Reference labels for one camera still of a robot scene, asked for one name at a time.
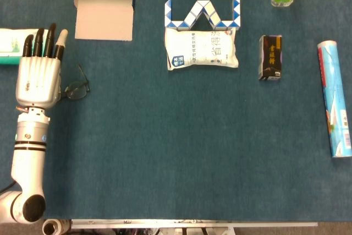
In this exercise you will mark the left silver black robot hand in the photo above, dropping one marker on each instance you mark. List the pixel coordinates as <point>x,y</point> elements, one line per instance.
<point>38,81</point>

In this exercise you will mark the thin-framed eyeglasses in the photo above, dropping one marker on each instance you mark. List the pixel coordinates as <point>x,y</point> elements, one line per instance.
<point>74,91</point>

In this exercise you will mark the green wet wipes pack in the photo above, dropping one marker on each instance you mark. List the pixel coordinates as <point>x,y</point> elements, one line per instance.
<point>11,45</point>

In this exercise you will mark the open blue white cardboard box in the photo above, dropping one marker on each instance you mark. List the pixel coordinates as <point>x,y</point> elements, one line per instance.
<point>104,17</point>

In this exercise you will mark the teal felt tablecloth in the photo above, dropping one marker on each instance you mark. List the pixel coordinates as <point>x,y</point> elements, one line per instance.
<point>176,149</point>

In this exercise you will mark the white snack bag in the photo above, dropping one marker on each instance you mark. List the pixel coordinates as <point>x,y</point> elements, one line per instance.
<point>200,49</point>

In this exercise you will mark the blue white snake puzzle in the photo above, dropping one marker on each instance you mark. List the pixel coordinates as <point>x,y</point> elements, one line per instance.
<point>202,15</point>

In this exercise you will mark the black drink carton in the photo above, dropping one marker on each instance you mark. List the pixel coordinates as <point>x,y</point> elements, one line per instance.
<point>270,59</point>

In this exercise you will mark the blue cling film roll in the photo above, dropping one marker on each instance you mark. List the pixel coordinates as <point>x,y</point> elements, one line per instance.
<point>334,97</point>

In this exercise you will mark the silver metal table rail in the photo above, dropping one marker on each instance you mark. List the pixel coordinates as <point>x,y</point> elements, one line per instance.
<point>192,223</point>

